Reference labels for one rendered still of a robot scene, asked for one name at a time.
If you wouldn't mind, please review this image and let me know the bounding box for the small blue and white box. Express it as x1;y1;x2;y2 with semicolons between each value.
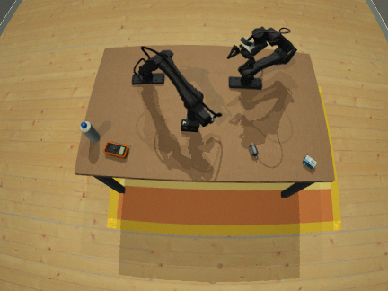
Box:
302;155;317;169

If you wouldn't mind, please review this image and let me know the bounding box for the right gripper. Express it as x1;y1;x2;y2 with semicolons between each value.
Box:
186;111;213;129

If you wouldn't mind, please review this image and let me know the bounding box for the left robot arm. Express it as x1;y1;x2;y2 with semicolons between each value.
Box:
229;26;297;89

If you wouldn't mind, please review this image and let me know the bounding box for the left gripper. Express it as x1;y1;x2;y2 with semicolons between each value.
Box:
227;40;260;72

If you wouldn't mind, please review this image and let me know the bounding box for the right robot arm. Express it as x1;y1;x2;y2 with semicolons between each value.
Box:
132;50;214;127

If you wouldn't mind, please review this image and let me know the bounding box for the grey bottle with blue cap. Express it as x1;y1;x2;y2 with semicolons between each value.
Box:
80;121;100;143

